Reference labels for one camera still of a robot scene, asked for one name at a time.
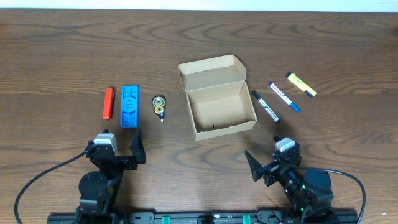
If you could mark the blue whiteboard marker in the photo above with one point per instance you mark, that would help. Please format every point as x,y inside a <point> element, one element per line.
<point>284,97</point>

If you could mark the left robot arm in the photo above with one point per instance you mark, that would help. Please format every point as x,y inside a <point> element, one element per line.
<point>99,189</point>

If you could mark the yellow highlighter pen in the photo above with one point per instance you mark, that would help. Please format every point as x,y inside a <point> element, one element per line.
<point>300,84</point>

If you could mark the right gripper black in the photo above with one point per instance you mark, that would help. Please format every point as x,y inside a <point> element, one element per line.
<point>271,170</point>

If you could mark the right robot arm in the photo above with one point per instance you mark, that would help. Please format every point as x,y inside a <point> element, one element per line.
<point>310,193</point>

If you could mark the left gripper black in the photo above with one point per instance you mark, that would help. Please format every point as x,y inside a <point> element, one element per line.
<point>137,147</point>

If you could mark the black mounting rail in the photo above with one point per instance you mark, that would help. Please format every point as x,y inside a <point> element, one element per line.
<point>259,216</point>

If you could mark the open cardboard box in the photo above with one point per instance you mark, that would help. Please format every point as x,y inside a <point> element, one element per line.
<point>217,95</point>

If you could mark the blue magnetic whiteboard duster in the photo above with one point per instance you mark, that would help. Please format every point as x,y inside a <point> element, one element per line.
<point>129,106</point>

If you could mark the black whiteboard marker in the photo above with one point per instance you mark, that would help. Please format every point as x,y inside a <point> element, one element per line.
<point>266,107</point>

